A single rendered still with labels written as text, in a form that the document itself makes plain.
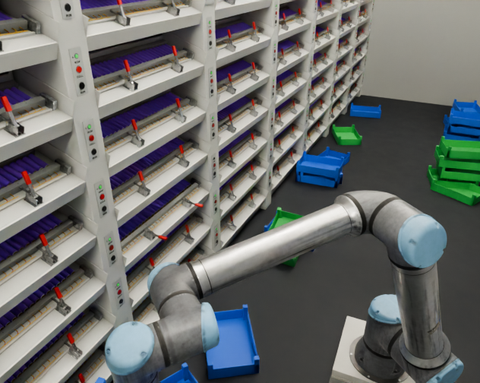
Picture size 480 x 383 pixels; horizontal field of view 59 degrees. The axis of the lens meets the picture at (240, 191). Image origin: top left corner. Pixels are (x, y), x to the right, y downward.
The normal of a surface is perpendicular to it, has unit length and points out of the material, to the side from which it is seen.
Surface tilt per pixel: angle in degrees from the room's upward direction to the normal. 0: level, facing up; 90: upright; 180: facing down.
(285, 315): 0
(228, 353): 0
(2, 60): 110
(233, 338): 0
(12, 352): 21
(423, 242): 83
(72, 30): 90
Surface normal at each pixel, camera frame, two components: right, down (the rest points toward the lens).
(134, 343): -0.03, -0.69
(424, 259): 0.38, 0.34
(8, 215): 0.32, -0.74
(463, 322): 0.00, -0.88
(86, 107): 0.90, 0.22
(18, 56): 0.84, 0.50
